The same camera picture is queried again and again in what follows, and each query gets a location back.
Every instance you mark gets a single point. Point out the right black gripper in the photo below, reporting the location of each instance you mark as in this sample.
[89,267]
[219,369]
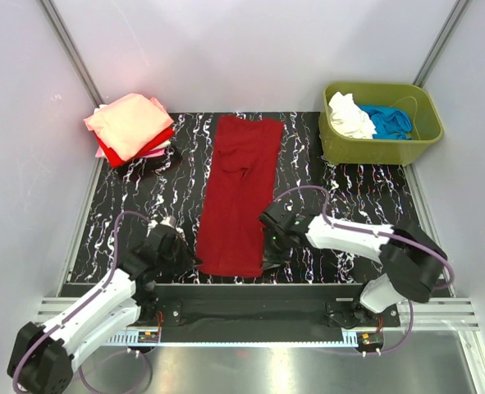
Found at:
[269,255]

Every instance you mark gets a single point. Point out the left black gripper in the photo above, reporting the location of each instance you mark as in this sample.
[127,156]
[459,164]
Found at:
[189,261]

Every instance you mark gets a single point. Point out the dark red t-shirt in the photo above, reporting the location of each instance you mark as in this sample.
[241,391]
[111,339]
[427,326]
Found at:
[240,186]

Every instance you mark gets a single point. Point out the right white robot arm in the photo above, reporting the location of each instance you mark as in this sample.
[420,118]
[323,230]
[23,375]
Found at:
[412,262]

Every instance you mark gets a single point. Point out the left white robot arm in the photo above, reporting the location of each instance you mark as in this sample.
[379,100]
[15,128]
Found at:
[45,356]

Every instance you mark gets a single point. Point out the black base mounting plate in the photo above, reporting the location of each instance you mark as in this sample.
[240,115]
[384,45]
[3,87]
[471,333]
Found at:
[265,314]

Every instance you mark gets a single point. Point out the folded red t-shirt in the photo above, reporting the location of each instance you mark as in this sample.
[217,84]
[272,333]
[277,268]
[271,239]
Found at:
[114,159]

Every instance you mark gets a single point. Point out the folded pink t-shirt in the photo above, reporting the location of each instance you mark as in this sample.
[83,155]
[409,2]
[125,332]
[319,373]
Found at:
[158,102]

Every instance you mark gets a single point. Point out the folded peach t-shirt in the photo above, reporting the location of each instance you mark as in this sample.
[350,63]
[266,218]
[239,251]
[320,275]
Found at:
[128,124]

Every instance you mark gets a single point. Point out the crumpled white t-shirt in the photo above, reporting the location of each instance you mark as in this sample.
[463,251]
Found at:
[348,119]

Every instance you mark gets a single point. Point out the olive green plastic bin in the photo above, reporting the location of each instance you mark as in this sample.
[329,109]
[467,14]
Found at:
[426,130]

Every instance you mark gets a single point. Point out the crumpled blue t-shirt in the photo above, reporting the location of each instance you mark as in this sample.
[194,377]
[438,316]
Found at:
[390,123]

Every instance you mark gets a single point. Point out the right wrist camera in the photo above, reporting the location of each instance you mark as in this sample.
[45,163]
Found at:
[276,215]

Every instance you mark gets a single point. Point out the right aluminium frame post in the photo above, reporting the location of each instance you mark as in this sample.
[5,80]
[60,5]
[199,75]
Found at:
[454,17]

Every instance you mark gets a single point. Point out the aluminium frame post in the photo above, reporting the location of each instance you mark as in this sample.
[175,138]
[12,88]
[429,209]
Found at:
[454,17]
[65,39]

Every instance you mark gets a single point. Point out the left aluminium frame post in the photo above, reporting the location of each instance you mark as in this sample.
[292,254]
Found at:
[65,39]

